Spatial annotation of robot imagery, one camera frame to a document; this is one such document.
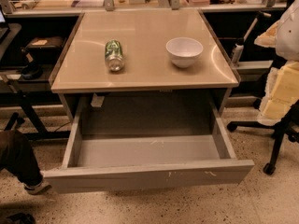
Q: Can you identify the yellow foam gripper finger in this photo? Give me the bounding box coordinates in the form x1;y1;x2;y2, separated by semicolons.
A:
257;61;299;126

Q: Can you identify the grey top drawer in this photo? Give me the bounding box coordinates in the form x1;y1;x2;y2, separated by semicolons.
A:
45;93;254;193

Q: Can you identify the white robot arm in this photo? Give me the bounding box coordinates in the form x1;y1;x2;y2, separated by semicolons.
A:
254;0;299;126

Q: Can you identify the grey drawer cabinet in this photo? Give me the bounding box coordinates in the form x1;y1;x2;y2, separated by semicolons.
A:
51;8;238;118

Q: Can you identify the black office chair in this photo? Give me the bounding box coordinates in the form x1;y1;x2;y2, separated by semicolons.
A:
227;102;299;175

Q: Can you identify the white handheld tool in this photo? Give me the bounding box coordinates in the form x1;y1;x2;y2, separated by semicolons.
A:
231;11;271;66

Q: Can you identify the white bowl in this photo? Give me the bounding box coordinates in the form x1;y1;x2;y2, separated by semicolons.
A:
165;37;204;68

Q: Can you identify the green soda can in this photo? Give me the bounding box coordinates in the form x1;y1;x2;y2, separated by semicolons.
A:
105;40;124;72

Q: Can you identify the black box on shelf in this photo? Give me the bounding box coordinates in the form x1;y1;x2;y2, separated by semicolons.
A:
25;36;64;50

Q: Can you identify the black side desk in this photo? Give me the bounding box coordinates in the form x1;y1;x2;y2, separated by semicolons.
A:
0;23;70;140

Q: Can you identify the white sneaker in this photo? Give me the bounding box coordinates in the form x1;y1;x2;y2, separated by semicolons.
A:
23;180;50;195

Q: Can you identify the dark trouser leg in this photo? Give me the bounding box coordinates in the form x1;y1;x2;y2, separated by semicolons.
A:
0;130;43;187

